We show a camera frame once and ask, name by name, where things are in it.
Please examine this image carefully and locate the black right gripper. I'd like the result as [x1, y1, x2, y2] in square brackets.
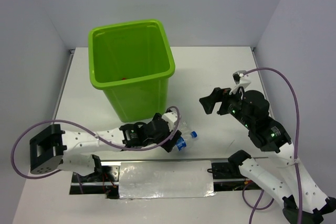
[198, 83, 252, 127]

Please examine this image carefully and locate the blue label bottle blue cap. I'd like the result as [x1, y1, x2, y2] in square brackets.
[175, 131, 197, 151]

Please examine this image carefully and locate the green label clear bottle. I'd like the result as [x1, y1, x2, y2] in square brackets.
[178, 121, 191, 136]

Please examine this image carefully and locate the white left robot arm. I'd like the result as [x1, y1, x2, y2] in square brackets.
[29, 111, 182, 182]

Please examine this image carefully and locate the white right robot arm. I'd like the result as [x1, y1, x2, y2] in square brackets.
[199, 88, 335, 223]

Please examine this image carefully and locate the green plastic bin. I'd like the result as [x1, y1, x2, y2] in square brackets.
[88, 19, 175, 122]

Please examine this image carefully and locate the silver foil sheet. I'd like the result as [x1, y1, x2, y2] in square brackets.
[119, 161, 215, 199]

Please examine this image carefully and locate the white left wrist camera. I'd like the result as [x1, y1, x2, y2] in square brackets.
[162, 112, 179, 131]

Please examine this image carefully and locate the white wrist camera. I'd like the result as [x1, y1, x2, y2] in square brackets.
[162, 112, 179, 131]
[229, 70, 251, 94]

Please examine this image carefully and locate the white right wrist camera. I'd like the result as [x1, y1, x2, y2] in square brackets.
[229, 70, 251, 94]

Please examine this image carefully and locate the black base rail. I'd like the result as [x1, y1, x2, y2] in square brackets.
[69, 159, 250, 199]

